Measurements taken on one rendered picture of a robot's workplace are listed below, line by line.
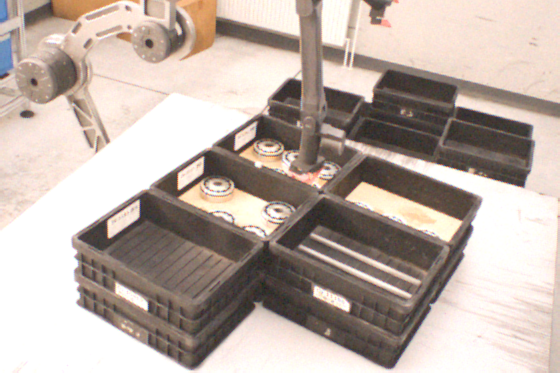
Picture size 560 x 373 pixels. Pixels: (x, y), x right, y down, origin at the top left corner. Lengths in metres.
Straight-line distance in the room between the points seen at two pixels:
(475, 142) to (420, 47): 1.82
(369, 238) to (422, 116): 1.60
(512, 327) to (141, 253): 1.05
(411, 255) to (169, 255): 0.66
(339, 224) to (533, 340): 0.62
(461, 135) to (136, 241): 1.89
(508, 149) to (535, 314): 1.36
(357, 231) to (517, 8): 3.16
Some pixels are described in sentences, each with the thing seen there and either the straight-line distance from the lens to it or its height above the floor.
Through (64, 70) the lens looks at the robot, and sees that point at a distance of 2.72.
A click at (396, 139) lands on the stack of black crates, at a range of 3.50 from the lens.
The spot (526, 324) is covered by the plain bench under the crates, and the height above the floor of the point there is 0.70.
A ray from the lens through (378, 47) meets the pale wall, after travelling 5.21.
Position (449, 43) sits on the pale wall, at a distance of 5.10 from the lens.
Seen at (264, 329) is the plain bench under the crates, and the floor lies 0.70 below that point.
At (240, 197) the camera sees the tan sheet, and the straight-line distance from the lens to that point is 2.17.
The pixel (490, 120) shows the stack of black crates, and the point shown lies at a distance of 3.82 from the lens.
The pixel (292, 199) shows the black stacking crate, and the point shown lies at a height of 0.88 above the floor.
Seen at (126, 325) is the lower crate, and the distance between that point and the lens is 1.88.
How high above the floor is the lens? 2.06
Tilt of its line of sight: 32 degrees down
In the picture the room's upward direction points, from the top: 7 degrees clockwise
